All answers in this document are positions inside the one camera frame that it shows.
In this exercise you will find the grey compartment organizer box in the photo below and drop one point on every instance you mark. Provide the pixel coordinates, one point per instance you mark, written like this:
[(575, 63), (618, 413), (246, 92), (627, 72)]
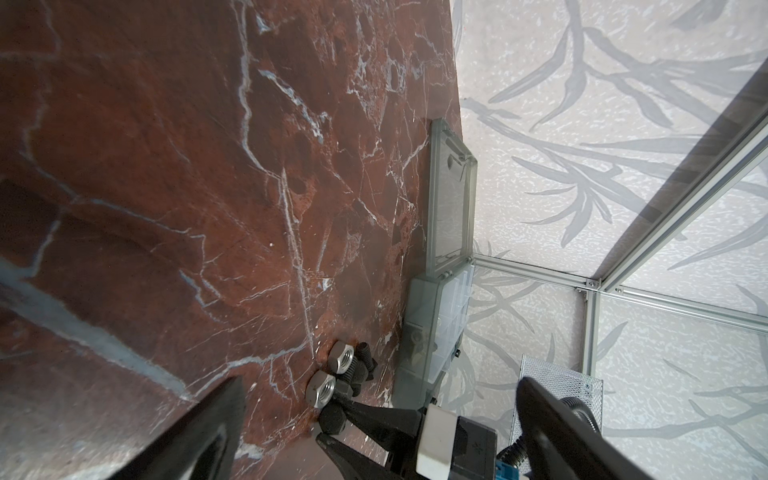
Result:
[(438, 300)]

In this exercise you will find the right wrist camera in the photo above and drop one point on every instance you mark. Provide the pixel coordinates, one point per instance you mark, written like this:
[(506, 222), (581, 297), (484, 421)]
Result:
[(455, 447)]

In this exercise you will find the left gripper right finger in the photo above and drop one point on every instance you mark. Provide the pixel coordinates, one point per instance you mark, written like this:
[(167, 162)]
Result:
[(561, 446)]

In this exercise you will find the black hex bolt top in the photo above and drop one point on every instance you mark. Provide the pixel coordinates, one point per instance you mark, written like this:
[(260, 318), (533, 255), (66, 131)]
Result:
[(364, 354)]

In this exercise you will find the black hex bolt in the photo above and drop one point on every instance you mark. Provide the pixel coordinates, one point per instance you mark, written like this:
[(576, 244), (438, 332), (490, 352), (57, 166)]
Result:
[(356, 374), (364, 354), (333, 419)]

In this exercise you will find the silver hex nut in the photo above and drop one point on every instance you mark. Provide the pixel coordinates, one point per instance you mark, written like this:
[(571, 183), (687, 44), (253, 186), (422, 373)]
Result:
[(340, 358), (320, 389)]

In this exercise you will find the silver hex nut left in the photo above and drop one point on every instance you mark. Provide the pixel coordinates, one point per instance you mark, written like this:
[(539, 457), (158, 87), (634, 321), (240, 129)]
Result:
[(320, 389)]

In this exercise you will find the silver hex nut top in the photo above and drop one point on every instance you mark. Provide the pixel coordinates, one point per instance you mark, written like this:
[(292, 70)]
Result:
[(340, 358)]

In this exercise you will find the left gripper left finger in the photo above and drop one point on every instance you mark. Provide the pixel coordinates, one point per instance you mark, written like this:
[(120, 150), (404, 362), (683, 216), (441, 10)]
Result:
[(200, 445)]

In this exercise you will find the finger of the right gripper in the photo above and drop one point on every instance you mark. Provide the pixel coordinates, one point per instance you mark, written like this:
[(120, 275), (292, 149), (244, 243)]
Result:
[(352, 464), (384, 422)]

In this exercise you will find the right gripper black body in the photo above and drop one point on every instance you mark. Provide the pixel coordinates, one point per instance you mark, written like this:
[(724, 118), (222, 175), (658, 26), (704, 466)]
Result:
[(401, 443)]

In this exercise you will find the white wire mesh basket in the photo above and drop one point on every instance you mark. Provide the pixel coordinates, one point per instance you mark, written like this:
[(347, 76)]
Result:
[(563, 382)]

